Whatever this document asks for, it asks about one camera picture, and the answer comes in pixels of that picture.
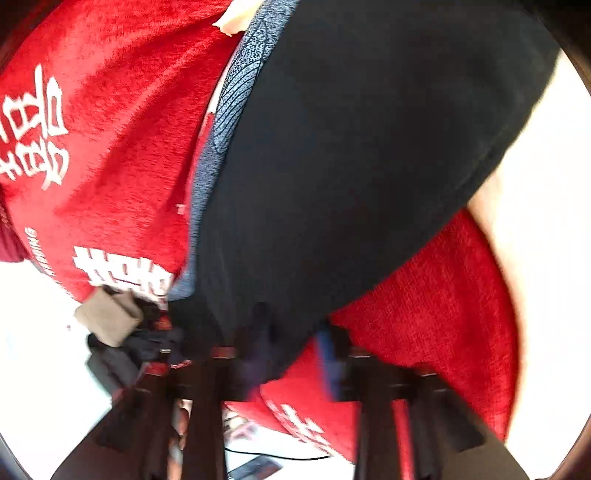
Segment cream satin cloth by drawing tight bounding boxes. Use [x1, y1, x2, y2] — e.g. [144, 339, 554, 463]
[213, 0, 263, 36]

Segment red blanket with white characters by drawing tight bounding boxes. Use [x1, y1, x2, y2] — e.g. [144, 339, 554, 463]
[1, 1, 518, 450]

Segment black pants with patterned waistband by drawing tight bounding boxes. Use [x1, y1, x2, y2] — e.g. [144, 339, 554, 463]
[168, 1, 559, 384]

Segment dark clothes pile with grey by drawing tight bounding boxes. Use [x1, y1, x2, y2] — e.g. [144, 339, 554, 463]
[74, 286, 190, 399]

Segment black cable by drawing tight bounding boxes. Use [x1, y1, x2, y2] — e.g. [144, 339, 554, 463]
[223, 444, 332, 462]

